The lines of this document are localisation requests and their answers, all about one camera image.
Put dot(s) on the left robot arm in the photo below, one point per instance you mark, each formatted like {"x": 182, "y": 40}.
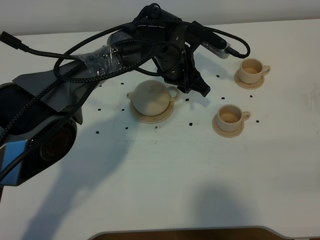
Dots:
{"x": 40, "y": 112}

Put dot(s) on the near beige teacup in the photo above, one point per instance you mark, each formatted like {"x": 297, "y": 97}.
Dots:
{"x": 229, "y": 118}

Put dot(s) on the beige cup saucer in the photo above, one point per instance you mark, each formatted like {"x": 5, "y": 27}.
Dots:
{"x": 248, "y": 86}
{"x": 227, "y": 134}

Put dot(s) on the far beige cup saucer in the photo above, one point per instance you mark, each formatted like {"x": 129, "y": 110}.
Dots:
{"x": 248, "y": 86}

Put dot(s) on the beige ceramic teapot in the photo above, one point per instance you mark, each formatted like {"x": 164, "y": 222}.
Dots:
{"x": 152, "y": 98}

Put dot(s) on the beige teapot saucer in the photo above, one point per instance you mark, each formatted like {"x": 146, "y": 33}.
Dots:
{"x": 151, "y": 119}

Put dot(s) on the near beige cup saucer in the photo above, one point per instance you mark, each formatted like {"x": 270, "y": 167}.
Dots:
{"x": 227, "y": 134}

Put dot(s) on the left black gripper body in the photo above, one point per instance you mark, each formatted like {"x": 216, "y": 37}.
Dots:
{"x": 168, "y": 58}

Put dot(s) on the beige teacup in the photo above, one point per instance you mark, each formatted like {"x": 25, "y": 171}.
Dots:
{"x": 229, "y": 118}
{"x": 252, "y": 70}

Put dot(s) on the far beige teacup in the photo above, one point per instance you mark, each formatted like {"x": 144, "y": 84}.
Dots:
{"x": 252, "y": 70}

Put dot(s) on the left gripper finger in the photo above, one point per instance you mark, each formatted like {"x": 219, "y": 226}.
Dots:
{"x": 196, "y": 83}
{"x": 184, "y": 82}

